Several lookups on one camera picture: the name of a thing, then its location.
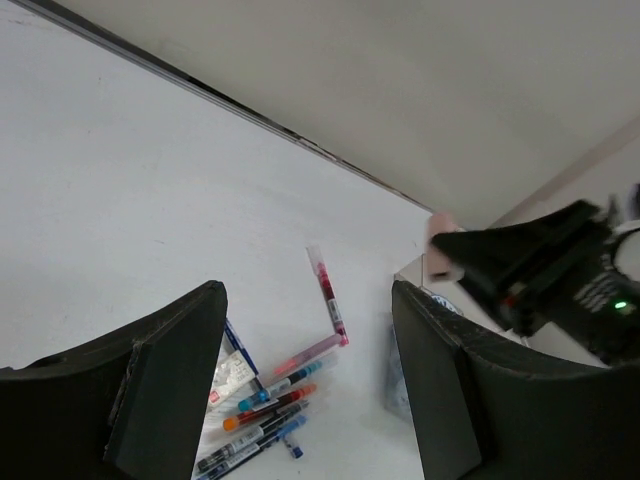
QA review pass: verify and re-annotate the orange capped pen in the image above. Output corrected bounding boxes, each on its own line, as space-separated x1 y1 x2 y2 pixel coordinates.
222 383 317 432

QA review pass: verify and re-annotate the pink staple box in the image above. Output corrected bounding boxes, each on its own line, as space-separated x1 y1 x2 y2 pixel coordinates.
207 320 262 411

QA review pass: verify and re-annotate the blue round tape tin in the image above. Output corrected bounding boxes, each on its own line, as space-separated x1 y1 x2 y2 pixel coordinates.
431 295 464 316

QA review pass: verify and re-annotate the red gel pen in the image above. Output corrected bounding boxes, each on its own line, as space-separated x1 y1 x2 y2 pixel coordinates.
306 246 349 347

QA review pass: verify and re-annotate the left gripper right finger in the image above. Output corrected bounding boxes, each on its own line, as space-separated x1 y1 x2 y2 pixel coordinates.
392 281 639 479

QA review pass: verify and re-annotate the blue capped pen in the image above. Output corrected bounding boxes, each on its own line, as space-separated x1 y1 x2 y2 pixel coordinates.
237 360 327 413

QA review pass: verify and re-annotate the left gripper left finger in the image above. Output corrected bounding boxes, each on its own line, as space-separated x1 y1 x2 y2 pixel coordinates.
1 281 228 479

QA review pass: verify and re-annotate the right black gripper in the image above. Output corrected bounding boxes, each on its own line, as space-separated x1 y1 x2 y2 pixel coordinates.
430 200 639 366

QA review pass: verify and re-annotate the dark blue pen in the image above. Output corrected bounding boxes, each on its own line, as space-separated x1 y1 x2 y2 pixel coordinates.
195 413 308 479

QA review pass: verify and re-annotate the pink highlighter pen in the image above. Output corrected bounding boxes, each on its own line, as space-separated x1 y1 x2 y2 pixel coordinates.
273 334 343 377

